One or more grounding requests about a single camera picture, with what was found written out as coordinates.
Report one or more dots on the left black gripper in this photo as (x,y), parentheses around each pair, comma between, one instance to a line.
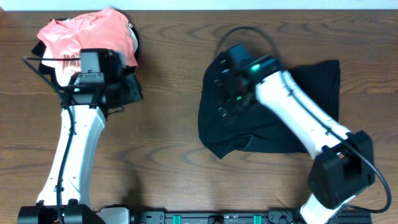
(135,88)

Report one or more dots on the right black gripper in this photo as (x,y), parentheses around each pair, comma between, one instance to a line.
(229,100)

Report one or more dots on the black garment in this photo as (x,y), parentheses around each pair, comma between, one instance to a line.
(260,130)

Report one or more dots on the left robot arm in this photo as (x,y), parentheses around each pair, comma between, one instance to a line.
(102,87)

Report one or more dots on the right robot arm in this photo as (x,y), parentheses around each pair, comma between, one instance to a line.
(343,162)

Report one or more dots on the white folded t-shirt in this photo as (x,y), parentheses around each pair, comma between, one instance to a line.
(64,70)

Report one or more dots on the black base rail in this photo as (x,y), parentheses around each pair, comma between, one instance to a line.
(230,217)

